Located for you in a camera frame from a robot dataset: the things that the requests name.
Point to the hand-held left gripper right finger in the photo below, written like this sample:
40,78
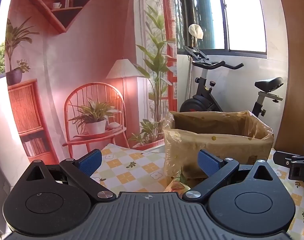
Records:
209,162

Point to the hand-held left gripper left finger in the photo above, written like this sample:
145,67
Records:
88,162

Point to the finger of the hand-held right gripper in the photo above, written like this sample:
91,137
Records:
281,158

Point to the plastic-lined cardboard box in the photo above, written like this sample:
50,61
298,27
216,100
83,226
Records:
217,140

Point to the yellow snack packet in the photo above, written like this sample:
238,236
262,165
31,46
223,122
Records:
178,183

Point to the checkered floral tablecloth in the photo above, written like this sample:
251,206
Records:
132,165

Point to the black exercise bike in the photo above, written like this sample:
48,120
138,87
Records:
204,97

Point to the wooden board panel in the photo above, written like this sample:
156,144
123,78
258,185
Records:
296,67

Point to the printed room backdrop cloth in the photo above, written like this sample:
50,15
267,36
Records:
67,67

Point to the pole with white cloth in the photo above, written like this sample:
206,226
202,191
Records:
195,31

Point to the dark framed window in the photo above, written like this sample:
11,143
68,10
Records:
244,15

